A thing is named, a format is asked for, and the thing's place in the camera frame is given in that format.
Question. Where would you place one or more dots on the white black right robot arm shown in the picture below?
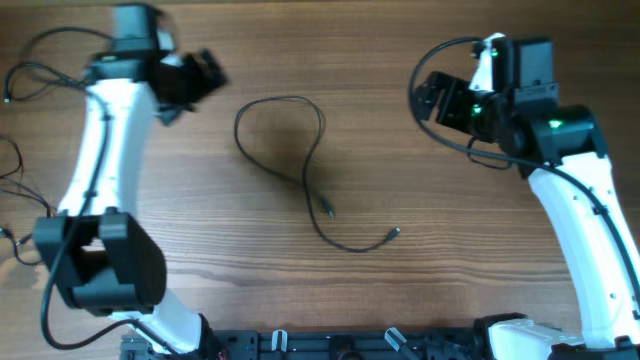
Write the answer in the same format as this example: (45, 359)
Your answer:
(512, 102)

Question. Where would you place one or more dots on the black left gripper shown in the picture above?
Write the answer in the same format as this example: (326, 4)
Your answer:
(202, 87)

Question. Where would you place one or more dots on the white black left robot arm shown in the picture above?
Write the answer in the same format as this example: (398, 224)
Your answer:
(99, 257)

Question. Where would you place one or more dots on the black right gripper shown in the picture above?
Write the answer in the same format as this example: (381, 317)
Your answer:
(457, 91)

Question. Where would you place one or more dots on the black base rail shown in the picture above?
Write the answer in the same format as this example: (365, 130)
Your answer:
(433, 344)

